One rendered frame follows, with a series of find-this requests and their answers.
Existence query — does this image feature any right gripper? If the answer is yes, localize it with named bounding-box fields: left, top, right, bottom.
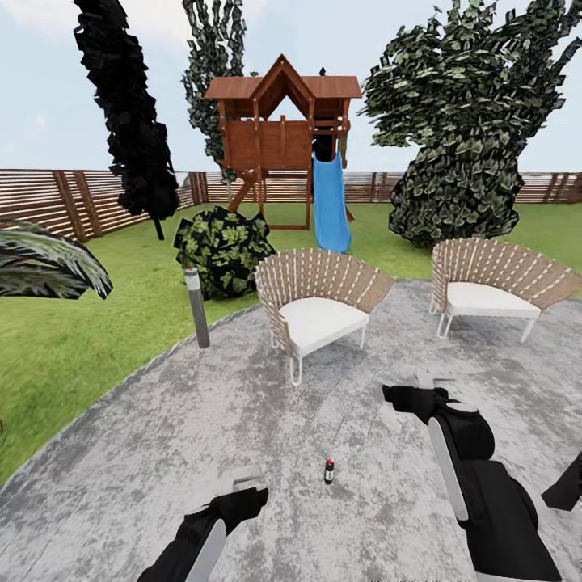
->
left=382, top=385, right=448, bottom=419

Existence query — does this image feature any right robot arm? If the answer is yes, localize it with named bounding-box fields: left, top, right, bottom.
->
left=382, top=366, right=563, bottom=582

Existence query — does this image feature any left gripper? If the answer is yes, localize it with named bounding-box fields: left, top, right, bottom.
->
left=211, top=487, right=269, bottom=528

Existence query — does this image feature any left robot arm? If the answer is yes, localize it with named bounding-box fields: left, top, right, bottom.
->
left=137, top=465, right=269, bottom=582

